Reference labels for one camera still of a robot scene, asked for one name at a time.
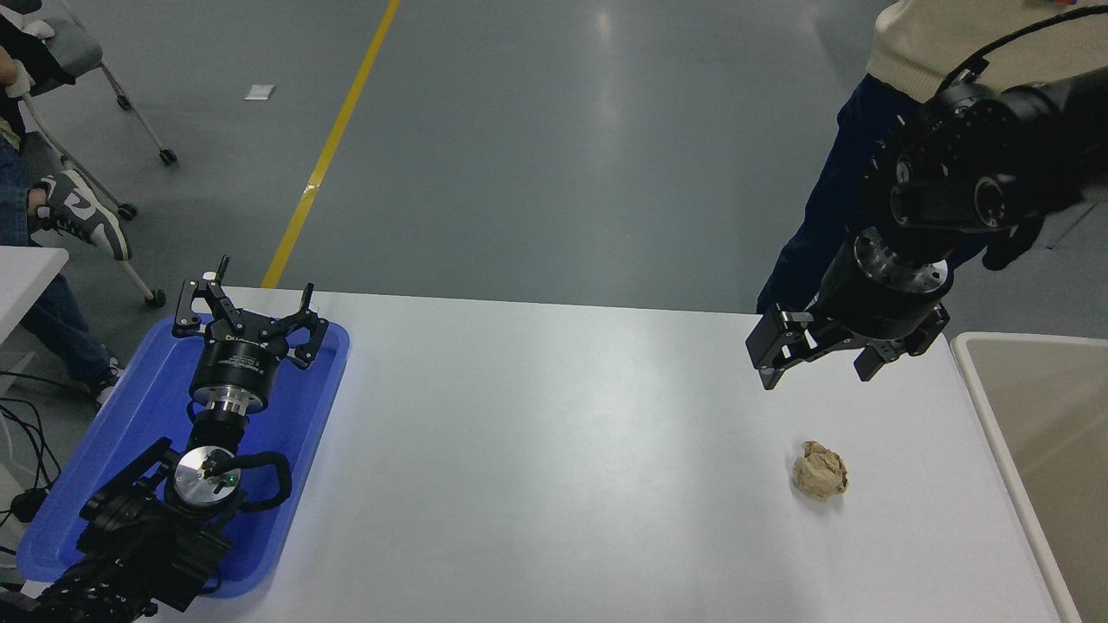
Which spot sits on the grey wheeled chair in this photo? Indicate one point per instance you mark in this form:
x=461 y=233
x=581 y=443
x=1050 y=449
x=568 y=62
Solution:
x=74 y=43

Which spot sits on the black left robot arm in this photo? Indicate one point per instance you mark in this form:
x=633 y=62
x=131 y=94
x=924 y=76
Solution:
x=130 y=554

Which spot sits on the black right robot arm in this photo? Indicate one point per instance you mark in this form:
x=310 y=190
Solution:
x=995 y=138

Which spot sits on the blue plastic tray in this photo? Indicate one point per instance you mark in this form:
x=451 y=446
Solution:
x=112 y=450

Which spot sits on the seated person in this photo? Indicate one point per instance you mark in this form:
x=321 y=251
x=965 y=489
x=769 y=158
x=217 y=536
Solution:
x=52 y=320

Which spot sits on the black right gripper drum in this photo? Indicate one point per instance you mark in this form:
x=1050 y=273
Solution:
x=874 y=307

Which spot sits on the black power adapter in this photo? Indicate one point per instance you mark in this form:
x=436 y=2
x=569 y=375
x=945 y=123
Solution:
x=29 y=504

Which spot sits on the standing person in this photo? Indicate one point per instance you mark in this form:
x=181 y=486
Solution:
x=822 y=225

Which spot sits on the white paper scrap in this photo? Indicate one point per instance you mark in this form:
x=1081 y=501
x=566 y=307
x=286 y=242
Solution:
x=260 y=92

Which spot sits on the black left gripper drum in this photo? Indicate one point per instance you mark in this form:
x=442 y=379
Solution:
x=235 y=363

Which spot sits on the large pale bin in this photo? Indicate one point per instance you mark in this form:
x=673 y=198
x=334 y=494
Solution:
x=1047 y=433

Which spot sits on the tan paper ball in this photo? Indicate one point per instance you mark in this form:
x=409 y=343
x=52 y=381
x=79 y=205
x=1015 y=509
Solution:
x=820 y=472

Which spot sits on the small white side table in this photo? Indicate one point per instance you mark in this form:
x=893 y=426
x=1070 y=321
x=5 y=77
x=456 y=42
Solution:
x=26 y=272

